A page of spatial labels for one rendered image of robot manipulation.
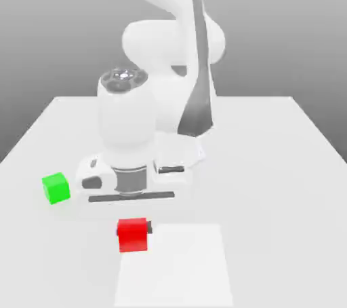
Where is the small red cube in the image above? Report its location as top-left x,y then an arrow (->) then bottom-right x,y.
116,216 -> 149,254

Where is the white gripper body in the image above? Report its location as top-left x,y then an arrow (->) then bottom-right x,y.
77,190 -> 191,217

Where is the small green cube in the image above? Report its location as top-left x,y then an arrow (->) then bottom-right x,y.
41,172 -> 72,206

